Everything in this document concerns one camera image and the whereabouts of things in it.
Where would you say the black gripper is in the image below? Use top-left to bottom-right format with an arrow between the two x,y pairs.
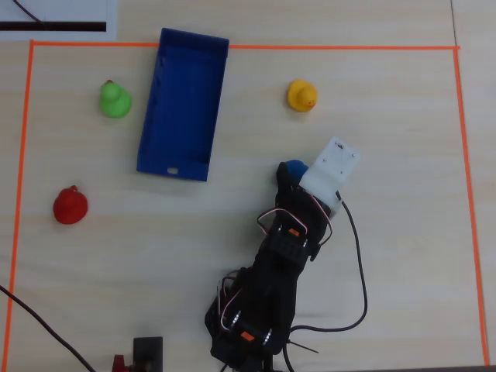
272,162 -> 335,244

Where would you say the blue rubber duck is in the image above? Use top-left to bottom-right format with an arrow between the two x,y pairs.
285,159 -> 310,183

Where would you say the yellow rubber duck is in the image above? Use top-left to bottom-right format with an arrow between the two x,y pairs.
287,79 -> 319,113

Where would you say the blue plastic box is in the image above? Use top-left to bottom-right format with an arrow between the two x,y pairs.
136,27 -> 230,182

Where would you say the green rubber duck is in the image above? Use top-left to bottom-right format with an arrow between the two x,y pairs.
98,79 -> 133,119

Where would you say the red rubber duck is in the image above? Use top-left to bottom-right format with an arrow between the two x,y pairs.
53,184 -> 89,225

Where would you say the orange tape strip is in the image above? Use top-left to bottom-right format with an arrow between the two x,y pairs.
453,48 -> 491,366
4,40 -> 36,360
29,40 -> 461,51

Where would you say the black zip tie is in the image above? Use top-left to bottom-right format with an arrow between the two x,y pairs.
288,338 -> 320,354

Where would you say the paper with black bar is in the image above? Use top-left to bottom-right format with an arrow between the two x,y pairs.
0,0 -> 118,42

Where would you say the white red servo wire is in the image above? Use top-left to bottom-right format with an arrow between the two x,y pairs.
257,192 -> 334,246
215,270 -> 244,332

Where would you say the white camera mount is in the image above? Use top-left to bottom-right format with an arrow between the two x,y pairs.
301,136 -> 361,215

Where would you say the black camera cable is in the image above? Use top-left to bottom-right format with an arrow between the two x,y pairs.
284,189 -> 368,372

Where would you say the black camera stand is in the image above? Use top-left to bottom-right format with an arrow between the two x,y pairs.
133,336 -> 164,372

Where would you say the thick black cable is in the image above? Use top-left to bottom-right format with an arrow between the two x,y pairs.
0,284 -> 96,372

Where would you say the thin black cable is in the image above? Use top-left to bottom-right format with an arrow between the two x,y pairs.
12,0 -> 46,26

